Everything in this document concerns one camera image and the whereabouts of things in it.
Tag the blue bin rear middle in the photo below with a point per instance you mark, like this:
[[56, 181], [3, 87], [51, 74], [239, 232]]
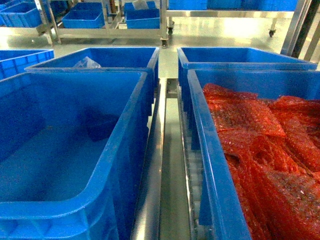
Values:
[[111, 59]]

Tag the blue bin rear right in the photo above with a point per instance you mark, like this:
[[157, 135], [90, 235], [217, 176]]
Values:
[[246, 69]]

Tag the blue bin middle front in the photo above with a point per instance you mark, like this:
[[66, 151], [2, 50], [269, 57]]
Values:
[[72, 148]]

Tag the steel shelf rack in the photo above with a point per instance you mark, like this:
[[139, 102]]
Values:
[[164, 206], [111, 31]]

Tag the blue bin with red bags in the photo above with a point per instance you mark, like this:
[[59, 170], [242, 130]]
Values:
[[220, 207]]

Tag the blue bin on far rack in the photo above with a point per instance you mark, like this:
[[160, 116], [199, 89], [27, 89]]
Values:
[[84, 15]]

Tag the far steel shelf rack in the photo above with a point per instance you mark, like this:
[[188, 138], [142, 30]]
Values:
[[111, 31]]

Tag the blue bin far left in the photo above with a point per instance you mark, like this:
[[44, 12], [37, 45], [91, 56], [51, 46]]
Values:
[[14, 61]]

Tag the clear plastic bag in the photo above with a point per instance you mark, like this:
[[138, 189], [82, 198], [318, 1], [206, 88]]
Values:
[[87, 63]]

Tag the red bubble wrap bags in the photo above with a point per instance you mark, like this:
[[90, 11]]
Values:
[[272, 149]]

